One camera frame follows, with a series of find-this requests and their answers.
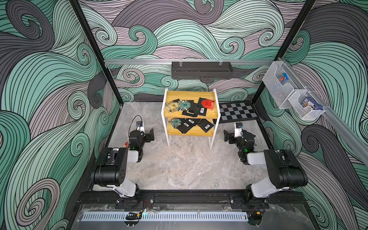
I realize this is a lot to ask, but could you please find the yellow oolong tea bag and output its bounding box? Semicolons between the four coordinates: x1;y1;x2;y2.
165;100;180;113

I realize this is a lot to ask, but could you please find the red tea bag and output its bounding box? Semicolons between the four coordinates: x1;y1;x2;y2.
201;99;216;110

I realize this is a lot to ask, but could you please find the black orange tea bag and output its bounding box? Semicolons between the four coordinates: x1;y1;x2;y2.
182;100;198;117

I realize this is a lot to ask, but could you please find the green jasmine tea bag top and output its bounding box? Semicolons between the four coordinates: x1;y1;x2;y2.
178;100;191;111

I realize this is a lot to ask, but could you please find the green jasmine tea bag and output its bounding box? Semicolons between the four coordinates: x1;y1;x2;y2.
178;100;191;111
168;118;182;128

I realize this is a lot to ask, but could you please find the black tea bag barcode top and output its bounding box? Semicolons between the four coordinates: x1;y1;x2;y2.
194;98;207;117

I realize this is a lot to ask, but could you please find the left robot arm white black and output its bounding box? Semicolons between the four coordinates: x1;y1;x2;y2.
91;129;154;198

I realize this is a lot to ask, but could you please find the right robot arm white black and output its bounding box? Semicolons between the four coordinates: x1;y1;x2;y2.
224;130;308;200

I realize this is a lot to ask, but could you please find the black tea bag lower right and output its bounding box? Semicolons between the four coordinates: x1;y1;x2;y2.
197;119;214;133

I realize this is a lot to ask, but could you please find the green jasmine tea bag lower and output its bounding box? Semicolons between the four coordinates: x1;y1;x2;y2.
168;118;182;128

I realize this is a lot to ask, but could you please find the black tea bag lower middle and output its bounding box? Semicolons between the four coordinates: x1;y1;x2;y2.
185;118;201;127

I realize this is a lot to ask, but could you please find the checkerboard calibration mat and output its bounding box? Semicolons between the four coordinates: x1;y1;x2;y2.
219;102;257;124

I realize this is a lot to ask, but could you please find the blue red item in bin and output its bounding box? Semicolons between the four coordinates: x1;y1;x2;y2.
278;73;289;85

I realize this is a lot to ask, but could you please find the blue white packet in bin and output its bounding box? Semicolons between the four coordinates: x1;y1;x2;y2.
301;96;323;110

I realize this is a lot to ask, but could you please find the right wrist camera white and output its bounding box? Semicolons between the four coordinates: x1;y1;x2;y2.
234;122;243;138

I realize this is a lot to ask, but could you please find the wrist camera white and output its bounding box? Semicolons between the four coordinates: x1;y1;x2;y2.
136;121;145;133
234;122;243;138

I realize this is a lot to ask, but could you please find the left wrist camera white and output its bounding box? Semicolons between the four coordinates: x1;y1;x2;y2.
136;121;145;133

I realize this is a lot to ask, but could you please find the black wall tray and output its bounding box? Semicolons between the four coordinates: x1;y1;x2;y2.
171;61;234;83

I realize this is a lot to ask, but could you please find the clear wall bin upper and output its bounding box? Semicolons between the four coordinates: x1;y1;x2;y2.
263;61;297;109

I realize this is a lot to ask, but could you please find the clear wall bin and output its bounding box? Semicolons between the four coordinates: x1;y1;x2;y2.
288;90;325;121
263;61;297;109

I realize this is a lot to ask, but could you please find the clear wall bin lower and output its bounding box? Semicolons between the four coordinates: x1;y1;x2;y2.
288;90;325;121

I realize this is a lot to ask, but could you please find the aluminium wall rail back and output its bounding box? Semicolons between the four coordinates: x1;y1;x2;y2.
104;59;273;66

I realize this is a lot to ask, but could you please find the aluminium wall rail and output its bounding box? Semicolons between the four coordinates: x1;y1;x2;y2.
104;59;273;66
278;57;368;166

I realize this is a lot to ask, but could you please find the white slotted cable duct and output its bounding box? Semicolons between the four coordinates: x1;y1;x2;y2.
81;211;249;222

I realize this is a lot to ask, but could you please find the aluminium wall rail right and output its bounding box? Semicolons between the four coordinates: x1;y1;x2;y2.
278;57;368;166

